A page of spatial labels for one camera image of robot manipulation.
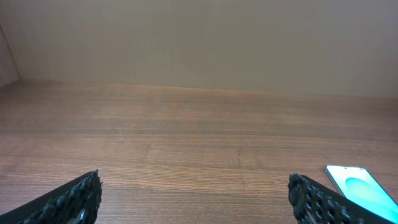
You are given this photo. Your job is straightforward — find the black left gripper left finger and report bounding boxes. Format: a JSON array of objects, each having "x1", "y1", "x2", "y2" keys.
[{"x1": 1, "y1": 170, "x2": 102, "y2": 224}]

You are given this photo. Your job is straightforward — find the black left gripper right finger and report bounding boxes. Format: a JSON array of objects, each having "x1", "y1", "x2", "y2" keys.
[{"x1": 288, "y1": 174, "x2": 392, "y2": 224}]

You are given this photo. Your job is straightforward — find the cyan screen Galaxy smartphone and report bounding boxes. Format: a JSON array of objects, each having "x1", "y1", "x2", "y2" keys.
[{"x1": 325, "y1": 164, "x2": 397, "y2": 223}]

